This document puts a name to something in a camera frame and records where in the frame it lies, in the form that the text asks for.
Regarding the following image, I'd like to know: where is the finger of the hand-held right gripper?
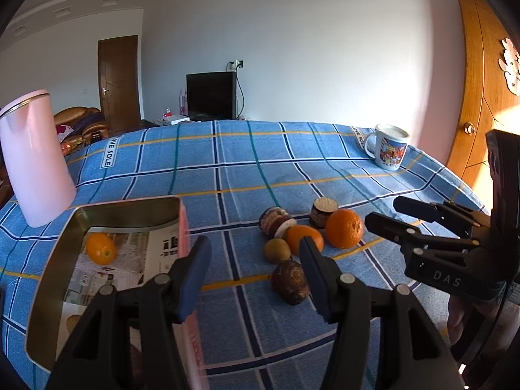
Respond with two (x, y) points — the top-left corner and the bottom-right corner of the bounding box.
(364, 211), (483, 253)
(393, 196), (490, 239)

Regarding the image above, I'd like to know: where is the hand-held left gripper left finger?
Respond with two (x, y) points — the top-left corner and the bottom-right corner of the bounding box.
(46, 236), (213, 390)

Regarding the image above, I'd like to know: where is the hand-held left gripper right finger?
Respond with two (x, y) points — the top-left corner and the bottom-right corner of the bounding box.
(298, 236), (460, 390)

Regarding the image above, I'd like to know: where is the dark brown round fruit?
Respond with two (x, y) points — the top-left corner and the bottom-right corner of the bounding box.
(271, 259), (311, 306)

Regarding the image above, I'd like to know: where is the large round orange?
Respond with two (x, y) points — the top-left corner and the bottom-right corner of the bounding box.
(325, 209), (364, 249)

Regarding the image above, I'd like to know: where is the oval orange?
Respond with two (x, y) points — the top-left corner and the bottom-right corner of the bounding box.
(283, 225), (325, 256)

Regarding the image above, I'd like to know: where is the brown kiwi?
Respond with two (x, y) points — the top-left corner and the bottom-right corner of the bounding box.
(264, 238), (292, 263)

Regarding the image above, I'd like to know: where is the brown fruit with beige top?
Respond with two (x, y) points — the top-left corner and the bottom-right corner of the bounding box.
(309, 197), (339, 229)

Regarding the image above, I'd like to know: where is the cut brown and white fruit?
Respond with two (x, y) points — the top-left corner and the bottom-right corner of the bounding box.
(258, 206), (297, 240)

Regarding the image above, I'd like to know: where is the small orange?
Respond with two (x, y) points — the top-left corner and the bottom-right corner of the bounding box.
(86, 232), (118, 266)

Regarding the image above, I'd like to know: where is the pink metal tin box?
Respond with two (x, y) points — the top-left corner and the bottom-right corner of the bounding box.
(24, 196), (204, 390)

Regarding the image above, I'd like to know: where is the person's right hand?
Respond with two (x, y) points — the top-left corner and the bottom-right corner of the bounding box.
(447, 294), (504, 358)

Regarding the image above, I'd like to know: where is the printed paper sheet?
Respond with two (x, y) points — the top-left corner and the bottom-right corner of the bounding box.
(61, 227), (181, 358)

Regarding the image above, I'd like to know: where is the white printed mug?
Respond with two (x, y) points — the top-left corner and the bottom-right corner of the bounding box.
(363, 123), (411, 170)

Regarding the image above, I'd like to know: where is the blue plaid tablecloth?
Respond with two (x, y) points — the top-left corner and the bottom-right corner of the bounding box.
(0, 120), (488, 390)

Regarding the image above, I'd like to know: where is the light wooden door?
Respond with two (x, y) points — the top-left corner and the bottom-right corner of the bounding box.
(445, 0), (520, 212)

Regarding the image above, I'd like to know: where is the pink cartoon door sticker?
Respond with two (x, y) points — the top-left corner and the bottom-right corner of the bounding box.
(499, 37), (520, 96)

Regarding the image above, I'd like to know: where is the black television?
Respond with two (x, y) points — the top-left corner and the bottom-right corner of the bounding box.
(186, 71), (237, 120)

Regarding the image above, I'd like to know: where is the brown leather sofa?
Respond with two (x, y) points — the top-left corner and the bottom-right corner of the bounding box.
(53, 107), (110, 156)

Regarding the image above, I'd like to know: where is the pink kettle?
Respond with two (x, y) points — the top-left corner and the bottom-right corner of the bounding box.
(0, 89), (78, 228)

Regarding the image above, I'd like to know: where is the dark brown door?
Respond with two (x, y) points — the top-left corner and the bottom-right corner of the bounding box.
(97, 35), (142, 134)

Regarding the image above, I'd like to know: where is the black power cable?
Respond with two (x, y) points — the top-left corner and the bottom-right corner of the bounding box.
(234, 67), (247, 121)

